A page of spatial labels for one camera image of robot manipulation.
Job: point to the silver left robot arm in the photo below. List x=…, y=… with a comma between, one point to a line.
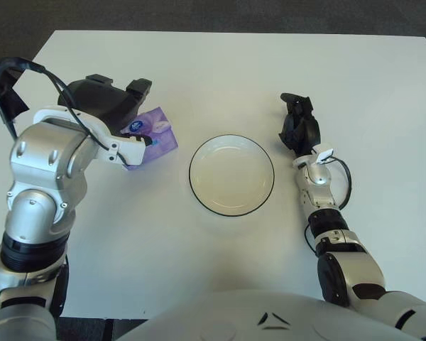
x=46, y=163

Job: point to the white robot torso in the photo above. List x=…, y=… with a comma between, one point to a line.
x=234, y=319

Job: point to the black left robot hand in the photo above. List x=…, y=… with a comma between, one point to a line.
x=99, y=99

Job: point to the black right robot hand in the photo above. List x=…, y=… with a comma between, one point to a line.
x=309, y=133

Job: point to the purple tissue paper pack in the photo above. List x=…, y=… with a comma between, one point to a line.
x=159, y=138

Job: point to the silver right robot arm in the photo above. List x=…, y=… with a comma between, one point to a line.
x=319, y=192

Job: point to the white plate with black rim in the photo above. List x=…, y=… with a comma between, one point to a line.
x=231, y=175

